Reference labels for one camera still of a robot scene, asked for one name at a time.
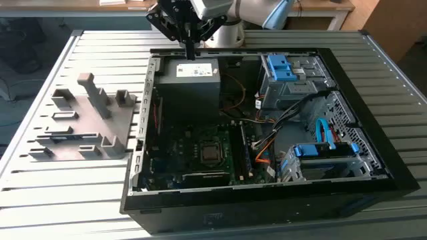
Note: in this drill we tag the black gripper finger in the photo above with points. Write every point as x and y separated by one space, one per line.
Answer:
160 17
209 27

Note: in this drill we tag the blue RAM stick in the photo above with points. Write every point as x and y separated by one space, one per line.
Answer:
245 150
68 137

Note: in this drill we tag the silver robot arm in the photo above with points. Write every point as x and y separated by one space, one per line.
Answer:
229 35

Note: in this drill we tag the grey power supply unit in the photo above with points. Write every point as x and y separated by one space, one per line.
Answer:
186 85

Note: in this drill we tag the blue drive latch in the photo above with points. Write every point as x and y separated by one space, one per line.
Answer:
277 67

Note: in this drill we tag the wooden desk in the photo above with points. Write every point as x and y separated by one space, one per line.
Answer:
66 6

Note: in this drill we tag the grey metal drive cage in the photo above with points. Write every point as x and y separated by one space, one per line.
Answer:
300 87

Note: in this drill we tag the dark office chair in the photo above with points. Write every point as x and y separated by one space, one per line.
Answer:
20 45

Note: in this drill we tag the grey parts rack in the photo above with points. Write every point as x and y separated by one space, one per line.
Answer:
82 125

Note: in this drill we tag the green motherboard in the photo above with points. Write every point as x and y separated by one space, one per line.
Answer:
180 150

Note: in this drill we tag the silver CPU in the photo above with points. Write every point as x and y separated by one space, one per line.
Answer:
210 152

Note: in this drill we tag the wooden cabinet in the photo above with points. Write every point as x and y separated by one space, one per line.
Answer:
393 25

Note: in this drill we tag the hard disk in blue carrier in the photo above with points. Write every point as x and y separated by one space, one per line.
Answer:
309 150

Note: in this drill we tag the black graphics card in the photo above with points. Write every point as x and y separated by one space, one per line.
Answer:
206 178

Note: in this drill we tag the grey metal disk bay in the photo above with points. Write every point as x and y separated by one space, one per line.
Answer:
333 165

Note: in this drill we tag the black PC case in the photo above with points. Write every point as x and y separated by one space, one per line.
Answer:
266 207

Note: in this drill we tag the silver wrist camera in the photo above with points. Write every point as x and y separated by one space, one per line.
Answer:
209 10

